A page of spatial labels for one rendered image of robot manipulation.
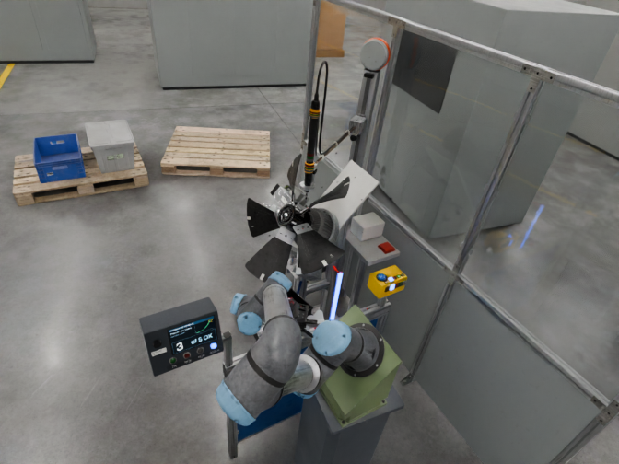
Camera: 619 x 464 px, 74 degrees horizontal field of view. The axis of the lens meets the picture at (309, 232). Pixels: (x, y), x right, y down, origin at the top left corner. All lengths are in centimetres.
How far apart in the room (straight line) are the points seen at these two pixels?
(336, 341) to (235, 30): 638
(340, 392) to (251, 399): 61
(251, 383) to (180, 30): 653
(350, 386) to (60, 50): 811
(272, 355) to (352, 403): 62
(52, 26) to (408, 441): 810
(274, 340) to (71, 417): 211
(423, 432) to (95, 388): 203
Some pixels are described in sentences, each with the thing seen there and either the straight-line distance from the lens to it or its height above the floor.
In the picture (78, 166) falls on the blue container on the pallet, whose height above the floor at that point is 28.
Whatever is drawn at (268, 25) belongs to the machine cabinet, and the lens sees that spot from 739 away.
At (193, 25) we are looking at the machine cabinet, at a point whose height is 98.
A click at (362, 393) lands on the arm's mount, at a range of 151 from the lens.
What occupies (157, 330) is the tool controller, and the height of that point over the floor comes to 125.
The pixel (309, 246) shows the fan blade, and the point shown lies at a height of 118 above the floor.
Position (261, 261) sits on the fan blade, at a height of 100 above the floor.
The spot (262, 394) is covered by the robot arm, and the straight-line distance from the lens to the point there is 98.
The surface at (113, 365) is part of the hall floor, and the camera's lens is 307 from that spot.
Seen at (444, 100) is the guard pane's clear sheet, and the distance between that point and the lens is 218.
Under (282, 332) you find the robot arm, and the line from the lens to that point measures 98.
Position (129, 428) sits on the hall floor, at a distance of 280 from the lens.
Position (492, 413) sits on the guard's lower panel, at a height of 42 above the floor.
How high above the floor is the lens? 241
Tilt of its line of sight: 37 degrees down
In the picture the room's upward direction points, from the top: 7 degrees clockwise
